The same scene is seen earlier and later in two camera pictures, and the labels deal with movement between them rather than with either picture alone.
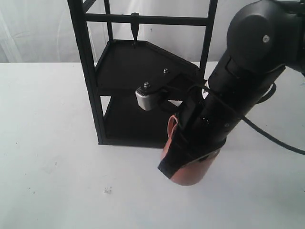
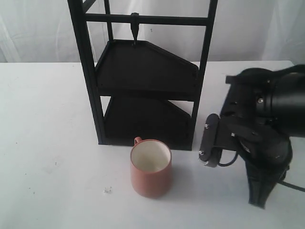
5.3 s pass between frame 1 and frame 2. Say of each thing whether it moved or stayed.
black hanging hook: stayed
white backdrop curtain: stayed
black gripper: moved
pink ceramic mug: moved
